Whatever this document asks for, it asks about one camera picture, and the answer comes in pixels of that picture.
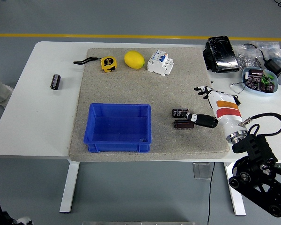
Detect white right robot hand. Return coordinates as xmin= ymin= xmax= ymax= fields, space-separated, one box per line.
xmin=185 ymin=86 xmax=247 ymax=139

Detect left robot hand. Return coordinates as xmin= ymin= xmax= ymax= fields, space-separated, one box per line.
xmin=15 ymin=216 xmax=35 ymax=225

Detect black printed cylindrical battery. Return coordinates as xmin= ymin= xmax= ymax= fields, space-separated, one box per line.
xmin=172 ymin=108 xmax=190 ymax=118

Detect grey box under table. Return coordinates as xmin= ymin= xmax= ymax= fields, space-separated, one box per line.
xmin=193 ymin=162 xmax=213 ymax=180

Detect blue plastic box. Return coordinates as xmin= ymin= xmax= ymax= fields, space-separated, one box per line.
xmin=83 ymin=103 xmax=153 ymax=153

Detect dark cylindrical battery silver ends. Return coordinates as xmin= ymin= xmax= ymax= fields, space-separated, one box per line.
xmin=49 ymin=74 xmax=62 ymax=90

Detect large maroon capacitor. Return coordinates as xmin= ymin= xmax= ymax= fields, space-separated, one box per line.
xmin=249 ymin=68 xmax=265 ymax=83

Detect green component pieces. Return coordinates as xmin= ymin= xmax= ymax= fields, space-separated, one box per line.
xmin=261 ymin=74 xmax=274 ymax=85

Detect white table leg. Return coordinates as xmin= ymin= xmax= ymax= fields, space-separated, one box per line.
xmin=59 ymin=161 xmax=80 ymax=214
xmin=223 ymin=163 xmax=247 ymax=217

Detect plastic bag of screws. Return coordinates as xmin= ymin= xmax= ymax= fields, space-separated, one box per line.
xmin=236 ymin=44 xmax=263 ymax=69

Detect light blue bowl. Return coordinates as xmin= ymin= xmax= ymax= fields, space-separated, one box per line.
xmin=241 ymin=67 xmax=279 ymax=95

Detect black foot pedal device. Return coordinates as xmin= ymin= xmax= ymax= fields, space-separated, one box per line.
xmin=202 ymin=36 xmax=241 ymax=73

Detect black power adapter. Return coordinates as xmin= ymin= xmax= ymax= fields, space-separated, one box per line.
xmin=264 ymin=58 xmax=281 ymax=77

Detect clear plastic bag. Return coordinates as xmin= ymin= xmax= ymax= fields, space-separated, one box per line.
xmin=250 ymin=41 xmax=281 ymax=68

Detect white circuit breaker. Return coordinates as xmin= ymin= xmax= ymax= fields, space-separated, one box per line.
xmin=147 ymin=50 xmax=174 ymax=77

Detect grey-brown mat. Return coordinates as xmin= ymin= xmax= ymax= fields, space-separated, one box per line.
xmin=67 ymin=48 xmax=230 ymax=163

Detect yellow lemon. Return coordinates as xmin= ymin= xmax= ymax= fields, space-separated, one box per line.
xmin=124 ymin=50 xmax=146 ymax=70

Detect thin wire with white tag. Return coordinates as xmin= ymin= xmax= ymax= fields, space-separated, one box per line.
xmin=229 ymin=82 xmax=246 ymax=94

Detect yellow tape measure black strap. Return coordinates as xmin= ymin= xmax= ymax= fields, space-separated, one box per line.
xmin=73 ymin=56 xmax=118 ymax=73

